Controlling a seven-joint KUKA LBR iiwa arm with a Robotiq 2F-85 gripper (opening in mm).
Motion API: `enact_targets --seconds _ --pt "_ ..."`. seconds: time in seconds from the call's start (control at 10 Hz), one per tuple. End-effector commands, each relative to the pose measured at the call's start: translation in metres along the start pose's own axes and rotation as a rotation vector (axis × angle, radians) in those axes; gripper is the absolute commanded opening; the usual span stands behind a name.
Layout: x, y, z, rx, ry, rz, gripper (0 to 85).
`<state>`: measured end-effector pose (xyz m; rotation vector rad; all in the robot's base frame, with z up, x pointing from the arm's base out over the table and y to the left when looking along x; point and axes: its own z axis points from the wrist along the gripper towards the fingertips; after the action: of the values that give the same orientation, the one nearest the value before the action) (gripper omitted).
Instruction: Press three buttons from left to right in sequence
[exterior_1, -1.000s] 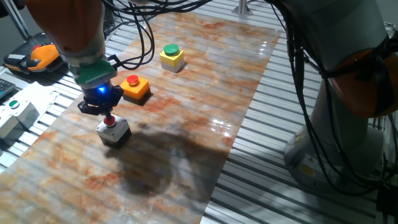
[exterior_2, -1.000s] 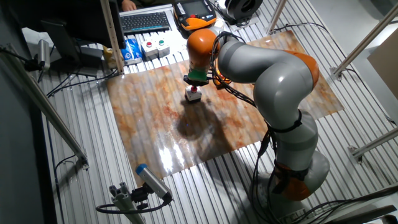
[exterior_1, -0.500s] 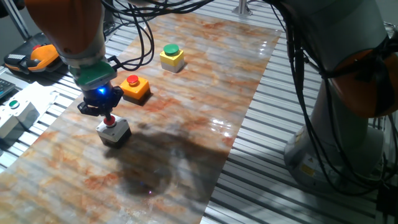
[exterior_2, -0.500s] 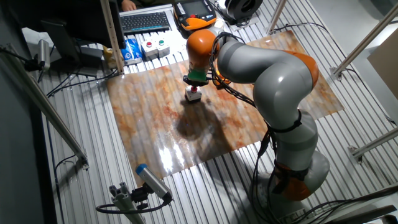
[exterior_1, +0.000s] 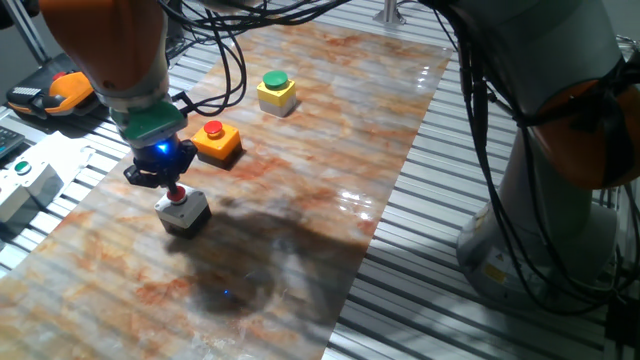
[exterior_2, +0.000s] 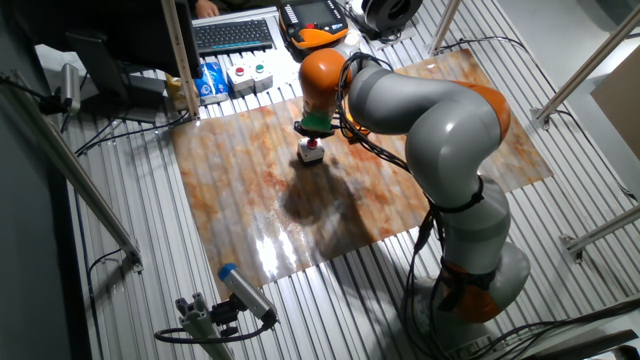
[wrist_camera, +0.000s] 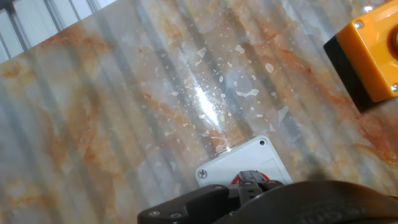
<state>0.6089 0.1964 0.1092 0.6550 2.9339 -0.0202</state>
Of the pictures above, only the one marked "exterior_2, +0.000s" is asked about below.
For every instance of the yellow packet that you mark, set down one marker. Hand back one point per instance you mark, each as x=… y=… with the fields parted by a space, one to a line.
x=175 y=92

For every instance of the white computer mouse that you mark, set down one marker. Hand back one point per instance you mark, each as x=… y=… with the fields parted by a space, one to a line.
x=353 y=37

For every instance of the orange black teach pendant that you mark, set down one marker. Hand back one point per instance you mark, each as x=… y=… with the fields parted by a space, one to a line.
x=312 y=25

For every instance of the red button white box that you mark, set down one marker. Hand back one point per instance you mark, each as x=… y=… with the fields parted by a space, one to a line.
x=240 y=80

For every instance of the aluminium profile camera stand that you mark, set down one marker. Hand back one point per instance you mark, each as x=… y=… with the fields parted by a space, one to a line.
x=200 y=330

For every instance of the red button grey box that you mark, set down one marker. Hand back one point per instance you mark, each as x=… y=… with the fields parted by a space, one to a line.
x=311 y=154

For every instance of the beige upright frame post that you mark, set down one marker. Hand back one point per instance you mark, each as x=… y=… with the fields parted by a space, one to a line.
x=180 y=60

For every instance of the green button white box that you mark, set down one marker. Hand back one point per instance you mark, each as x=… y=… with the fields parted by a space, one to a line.
x=262 y=77

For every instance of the aluminium frame beam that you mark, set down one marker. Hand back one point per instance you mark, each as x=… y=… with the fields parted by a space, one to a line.
x=610 y=227

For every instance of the brown cardboard panel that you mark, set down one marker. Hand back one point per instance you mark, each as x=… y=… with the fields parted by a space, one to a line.
x=622 y=100

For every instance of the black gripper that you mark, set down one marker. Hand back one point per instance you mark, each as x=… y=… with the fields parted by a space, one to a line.
x=314 y=132

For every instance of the grey camera blue cap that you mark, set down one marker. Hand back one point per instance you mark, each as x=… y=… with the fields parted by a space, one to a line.
x=245 y=292

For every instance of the person's right hand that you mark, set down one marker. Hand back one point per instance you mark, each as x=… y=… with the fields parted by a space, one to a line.
x=207 y=9

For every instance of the black round spool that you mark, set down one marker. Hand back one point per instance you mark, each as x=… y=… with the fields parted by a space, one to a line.
x=390 y=14

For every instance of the black keyboard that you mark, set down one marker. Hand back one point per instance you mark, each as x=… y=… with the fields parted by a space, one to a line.
x=232 y=36

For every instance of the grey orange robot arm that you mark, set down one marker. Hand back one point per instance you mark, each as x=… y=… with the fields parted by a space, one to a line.
x=450 y=130

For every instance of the black computer monitor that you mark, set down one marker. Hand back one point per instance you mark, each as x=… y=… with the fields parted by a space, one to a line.
x=100 y=25

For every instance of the aluminium frame post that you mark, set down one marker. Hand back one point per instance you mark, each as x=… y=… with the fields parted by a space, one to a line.
x=444 y=25
x=590 y=65

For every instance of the grey flat plate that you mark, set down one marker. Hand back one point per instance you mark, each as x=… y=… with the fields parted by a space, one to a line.
x=395 y=45

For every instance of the silver cylindrical camera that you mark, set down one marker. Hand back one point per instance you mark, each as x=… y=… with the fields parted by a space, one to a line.
x=71 y=87

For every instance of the grey diagonal frame beam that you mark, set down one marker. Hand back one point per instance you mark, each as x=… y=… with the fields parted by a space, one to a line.
x=75 y=172

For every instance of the marble pattern mat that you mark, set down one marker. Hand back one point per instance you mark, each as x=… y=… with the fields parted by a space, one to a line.
x=250 y=210

